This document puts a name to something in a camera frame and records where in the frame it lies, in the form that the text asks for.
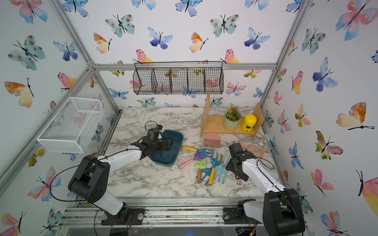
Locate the blue claw rake yellow handle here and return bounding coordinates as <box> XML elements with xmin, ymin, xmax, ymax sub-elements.
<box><xmin>201</xmin><ymin>153</ymin><xmax>223</xmax><ymax>186</ymax></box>

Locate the black wire wall basket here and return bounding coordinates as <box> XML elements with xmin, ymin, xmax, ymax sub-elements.
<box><xmin>131</xmin><ymin>61</ymin><xmax>224</xmax><ymax>97</ymax></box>

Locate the light blue fork tool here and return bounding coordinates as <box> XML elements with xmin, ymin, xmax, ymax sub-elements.
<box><xmin>214</xmin><ymin>159</ymin><xmax>229</xmax><ymax>184</ymax></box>

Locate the white mesh wall basket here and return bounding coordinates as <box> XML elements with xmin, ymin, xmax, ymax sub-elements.
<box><xmin>36</xmin><ymin>97</ymin><xmax>104</xmax><ymax>154</ymax></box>

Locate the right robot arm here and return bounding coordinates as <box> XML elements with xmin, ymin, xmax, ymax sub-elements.
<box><xmin>223</xmin><ymin>143</ymin><xmax>305</xmax><ymax>236</ymax></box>

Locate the teal rake yellow handle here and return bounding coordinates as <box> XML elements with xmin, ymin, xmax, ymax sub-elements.
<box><xmin>182</xmin><ymin>146</ymin><xmax>214</xmax><ymax>158</ymax></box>

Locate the potted red flower plant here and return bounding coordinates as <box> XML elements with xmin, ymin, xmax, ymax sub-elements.
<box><xmin>223</xmin><ymin>105</ymin><xmax>242</xmax><ymax>130</ymax></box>

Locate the teal plastic storage box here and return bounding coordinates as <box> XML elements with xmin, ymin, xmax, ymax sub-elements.
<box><xmin>150</xmin><ymin>130</ymin><xmax>184</xmax><ymax>167</ymax></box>

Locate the wooden shelf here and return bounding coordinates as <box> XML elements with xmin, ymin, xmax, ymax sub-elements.
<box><xmin>200</xmin><ymin>93</ymin><xmax>264</xmax><ymax>140</ymax></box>

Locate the yellow jar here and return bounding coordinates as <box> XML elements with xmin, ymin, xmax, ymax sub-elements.
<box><xmin>241</xmin><ymin>115</ymin><xmax>258</xmax><ymax>133</ymax></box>

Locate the pink hand brush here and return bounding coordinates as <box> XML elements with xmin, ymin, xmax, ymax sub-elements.
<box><xmin>203</xmin><ymin>133</ymin><xmax>221</xmax><ymax>148</ymax></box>

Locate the green rake wooden handle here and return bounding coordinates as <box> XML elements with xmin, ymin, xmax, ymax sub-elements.
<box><xmin>195</xmin><ymin>158</ymin><xmax>207</xmax><ymax>184</ymax></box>

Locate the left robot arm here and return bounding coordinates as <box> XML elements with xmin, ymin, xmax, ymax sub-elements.
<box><xmin>68</xmin><ymin>124</ymin><xmax>172</xmax><ymax>222</ymax></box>

